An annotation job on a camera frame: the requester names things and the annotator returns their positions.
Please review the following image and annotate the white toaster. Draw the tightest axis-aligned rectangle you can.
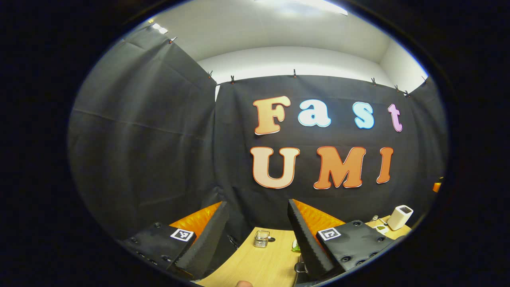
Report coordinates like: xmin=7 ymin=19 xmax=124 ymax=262
xmin=387 ymin=205 xmax=414 ymax=231

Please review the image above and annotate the steel pot with black handles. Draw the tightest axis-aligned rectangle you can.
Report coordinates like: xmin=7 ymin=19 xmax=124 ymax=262
xmin=294 ymin=257 xmax=309 ymax=284

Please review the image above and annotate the ceiling light panel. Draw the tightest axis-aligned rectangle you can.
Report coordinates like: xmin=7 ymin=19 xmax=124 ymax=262
xmin=255 ymin=0 xmax=349 ymax=16

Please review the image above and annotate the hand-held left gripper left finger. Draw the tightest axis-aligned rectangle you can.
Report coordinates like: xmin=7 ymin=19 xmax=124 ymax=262
xmin=118 ymin=201 xmax=239 ymax=281

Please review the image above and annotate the wire mesh utensil holder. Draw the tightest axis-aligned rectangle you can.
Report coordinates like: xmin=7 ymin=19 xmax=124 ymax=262
xmin=254 ymin=230 xmax=271 ymax=248

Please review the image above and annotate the row of black cloth clips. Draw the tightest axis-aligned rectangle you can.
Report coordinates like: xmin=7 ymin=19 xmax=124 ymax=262
xmin=169 ymin=37 xmax=429 ymax=98

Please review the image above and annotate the black backdrop cloth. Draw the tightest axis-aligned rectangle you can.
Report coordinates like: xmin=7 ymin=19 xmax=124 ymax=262
xmin=68 ymin=26 xmax=449 ymax=279

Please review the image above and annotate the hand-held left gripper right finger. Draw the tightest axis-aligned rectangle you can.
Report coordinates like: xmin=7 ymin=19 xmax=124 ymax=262
xmin=288 ymin=199 xmax=395 ymax=284

